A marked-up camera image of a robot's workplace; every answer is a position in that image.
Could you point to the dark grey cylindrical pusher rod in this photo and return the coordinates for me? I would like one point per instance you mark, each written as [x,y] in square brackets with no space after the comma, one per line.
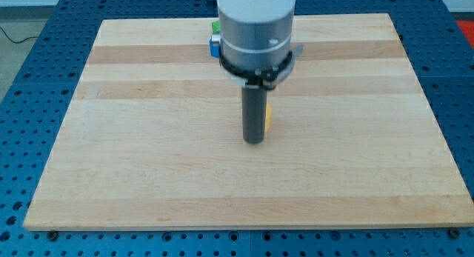
[254,105]

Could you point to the black flange mounting plate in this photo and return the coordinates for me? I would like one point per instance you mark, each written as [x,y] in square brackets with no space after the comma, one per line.
[267,78]

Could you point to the yellow heart block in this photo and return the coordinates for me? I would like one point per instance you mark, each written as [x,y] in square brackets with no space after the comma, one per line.
[268,117]

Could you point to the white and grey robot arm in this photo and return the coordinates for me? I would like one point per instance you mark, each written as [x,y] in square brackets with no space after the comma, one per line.
[255,51]

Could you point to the wooden board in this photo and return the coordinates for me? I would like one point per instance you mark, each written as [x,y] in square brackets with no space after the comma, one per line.
[152,138]

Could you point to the blue block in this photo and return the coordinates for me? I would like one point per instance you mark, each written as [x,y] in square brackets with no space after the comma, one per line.
[214,44]

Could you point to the green block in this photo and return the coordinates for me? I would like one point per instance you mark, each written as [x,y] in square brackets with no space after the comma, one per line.
[215,27]

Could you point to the red object at right edge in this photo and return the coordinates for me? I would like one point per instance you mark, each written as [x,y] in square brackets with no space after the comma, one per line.
[467,28]

